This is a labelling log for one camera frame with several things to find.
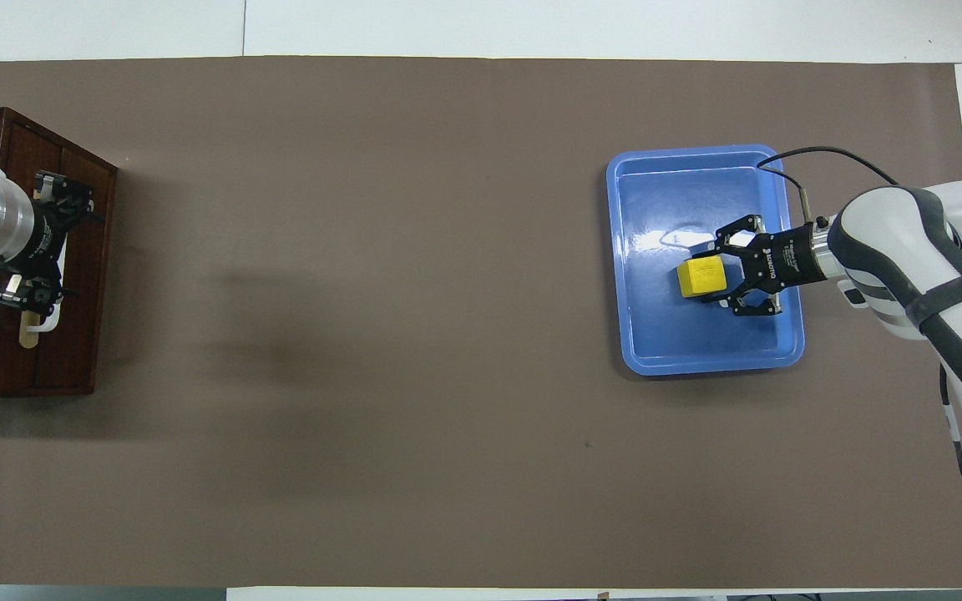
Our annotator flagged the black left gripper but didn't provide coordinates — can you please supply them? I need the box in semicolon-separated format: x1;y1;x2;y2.
0;169;106;324

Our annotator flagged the yellow cube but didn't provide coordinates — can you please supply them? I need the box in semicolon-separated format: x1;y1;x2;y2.
677;255;729;301

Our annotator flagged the dark wooden drawer cabinet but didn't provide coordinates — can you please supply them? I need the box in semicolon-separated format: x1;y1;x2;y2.
0;106;119;398

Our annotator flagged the brown table mat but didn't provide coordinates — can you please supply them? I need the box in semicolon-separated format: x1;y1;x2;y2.
0;55;962;589

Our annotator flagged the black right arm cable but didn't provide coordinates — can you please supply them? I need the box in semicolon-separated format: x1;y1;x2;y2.
757;145;962;552

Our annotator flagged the white drawer handle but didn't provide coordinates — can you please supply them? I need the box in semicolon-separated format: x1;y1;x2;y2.
26;234;69;332

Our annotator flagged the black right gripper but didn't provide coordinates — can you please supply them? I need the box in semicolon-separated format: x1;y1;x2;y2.
708;214;824;319

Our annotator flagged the blue plastic tray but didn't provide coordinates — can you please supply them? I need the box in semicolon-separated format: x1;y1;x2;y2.
606;144;806;376

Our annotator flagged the beige handle backplate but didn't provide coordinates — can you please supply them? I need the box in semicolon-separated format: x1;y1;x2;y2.
19;284;49;349

